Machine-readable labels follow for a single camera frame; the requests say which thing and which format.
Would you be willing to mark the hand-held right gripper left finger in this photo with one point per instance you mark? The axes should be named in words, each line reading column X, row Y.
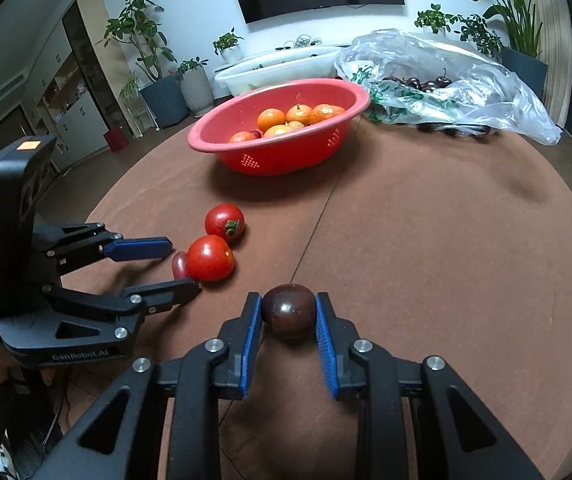
column 251, row 340

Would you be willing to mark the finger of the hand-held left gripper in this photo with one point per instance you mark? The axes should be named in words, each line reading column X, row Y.
column 141, row 248
column 166, row 294

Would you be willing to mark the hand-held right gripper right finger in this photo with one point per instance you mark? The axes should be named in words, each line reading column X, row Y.
column 326, row 345

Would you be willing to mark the small red plum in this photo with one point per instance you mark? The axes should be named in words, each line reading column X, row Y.
column 179, row 265

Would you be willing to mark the red plastic basket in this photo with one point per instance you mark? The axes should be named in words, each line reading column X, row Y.
column 286, row 160

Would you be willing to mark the dark low cabinet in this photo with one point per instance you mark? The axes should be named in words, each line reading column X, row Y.
column 8, row 130

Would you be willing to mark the red tomato with green stem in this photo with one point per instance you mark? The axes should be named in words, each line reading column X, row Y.
column 224, row 221

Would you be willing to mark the red bin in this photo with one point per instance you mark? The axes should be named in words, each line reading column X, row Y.
column 116, row 139

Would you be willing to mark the thin plant on white stand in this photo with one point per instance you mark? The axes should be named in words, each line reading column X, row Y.
column 138, row 117

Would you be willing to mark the white display cabinet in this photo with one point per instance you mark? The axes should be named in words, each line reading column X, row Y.
column 73, row 95

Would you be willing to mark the tall plant in blue pot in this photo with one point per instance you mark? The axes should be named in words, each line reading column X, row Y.
column 163, row 100

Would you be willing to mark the plant in white ribbed pot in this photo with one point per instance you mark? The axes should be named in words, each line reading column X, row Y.
column 197, row 87

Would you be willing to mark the small plant in white pot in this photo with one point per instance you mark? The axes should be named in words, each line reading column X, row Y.
column 228, row 45

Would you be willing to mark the large orange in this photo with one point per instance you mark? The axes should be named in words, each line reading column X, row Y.
column 327, row 112

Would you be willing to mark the white plastic tub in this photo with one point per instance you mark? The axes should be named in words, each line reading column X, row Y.
column 286, row 67

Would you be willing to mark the pile of dark cherries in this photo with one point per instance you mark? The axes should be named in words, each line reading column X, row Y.
column 415, row 82

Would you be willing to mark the clear plastic bag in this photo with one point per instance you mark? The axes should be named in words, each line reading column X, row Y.
column 465, row 90

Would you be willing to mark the broad-leaf plant in blue pot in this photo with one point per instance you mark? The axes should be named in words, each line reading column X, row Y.
column 523, row 65

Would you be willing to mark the small leafy potted plant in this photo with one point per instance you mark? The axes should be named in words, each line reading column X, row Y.
column 433, row 17
column 480, row 32

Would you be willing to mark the beige curtain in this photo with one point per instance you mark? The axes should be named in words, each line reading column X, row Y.
column 558, row 50

